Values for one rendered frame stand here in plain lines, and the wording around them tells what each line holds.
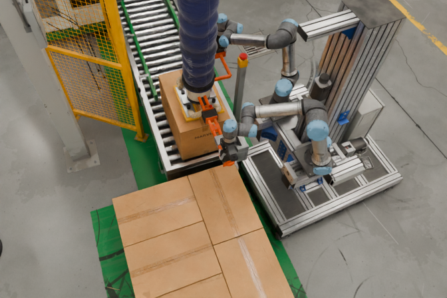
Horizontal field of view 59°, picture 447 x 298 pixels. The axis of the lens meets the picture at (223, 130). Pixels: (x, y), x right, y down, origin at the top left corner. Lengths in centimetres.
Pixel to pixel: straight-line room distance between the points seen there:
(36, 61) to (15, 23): 33
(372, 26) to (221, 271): 184
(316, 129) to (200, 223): 127
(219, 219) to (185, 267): 42
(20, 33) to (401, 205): 342
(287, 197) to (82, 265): 179
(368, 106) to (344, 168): 46
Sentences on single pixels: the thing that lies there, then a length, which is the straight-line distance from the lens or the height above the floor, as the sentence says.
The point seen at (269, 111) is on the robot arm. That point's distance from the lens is 230.
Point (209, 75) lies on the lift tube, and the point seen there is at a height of 141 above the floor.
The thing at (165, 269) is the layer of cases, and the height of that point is 54.
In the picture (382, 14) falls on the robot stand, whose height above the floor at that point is 203.
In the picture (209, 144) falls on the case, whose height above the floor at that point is 67.
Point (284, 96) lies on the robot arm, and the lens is 284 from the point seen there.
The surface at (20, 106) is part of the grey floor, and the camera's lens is 464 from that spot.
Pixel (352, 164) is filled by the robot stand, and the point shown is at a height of 96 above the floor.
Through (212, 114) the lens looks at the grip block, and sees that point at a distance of 269.
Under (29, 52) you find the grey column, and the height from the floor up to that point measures 142.
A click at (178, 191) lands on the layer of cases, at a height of 54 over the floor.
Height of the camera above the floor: 336
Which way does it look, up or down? 55 degrees down
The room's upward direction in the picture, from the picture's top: 5 degrees clockwise
